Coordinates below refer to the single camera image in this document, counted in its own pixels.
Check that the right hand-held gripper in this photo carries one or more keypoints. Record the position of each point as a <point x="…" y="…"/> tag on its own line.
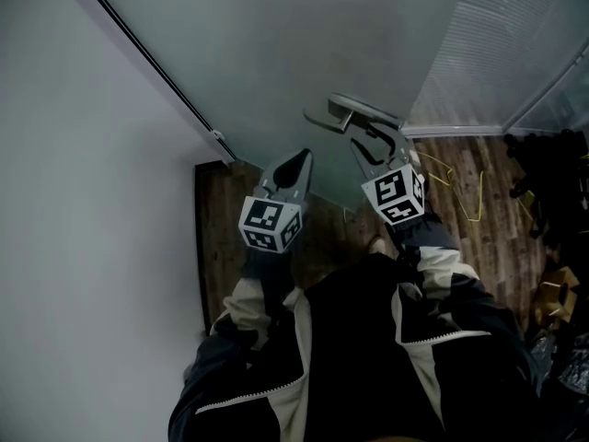
<point x="393" y="194"/>

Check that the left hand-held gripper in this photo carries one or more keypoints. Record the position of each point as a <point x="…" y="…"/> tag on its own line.
<point x="267" y="217"/>

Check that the frosted glass door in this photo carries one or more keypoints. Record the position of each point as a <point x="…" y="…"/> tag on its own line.
<point x="276" y="62"/>

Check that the person's right forearm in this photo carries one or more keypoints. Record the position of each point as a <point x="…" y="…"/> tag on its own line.
<point x="437" y="260"/>

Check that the person's left forearm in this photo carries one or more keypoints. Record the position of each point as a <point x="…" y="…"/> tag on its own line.
<point x="257" y="293"/>

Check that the small white hinge fitting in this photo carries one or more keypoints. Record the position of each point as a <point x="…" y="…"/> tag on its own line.
<point x="217" y="133"/>

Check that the person's shoe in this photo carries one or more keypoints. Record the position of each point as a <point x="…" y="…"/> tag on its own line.
<point x="377" y="245"/>

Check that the glass partition with blinds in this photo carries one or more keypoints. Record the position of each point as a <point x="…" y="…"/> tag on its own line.
<point x="506" y="39"/>

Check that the cluster of black office chairs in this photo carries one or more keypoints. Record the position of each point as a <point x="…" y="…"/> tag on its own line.
<point x="557" y="187"/>

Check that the person's torso in jacket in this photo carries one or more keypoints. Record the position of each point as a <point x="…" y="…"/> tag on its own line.
<point x="359" y="362"/>

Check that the brown cardboard box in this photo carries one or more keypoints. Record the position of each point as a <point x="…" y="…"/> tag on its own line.
<point x="554" y="293"/>

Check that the plastic wrapped black office chair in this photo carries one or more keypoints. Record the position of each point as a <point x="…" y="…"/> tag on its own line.
<point x="566" y="371"/>

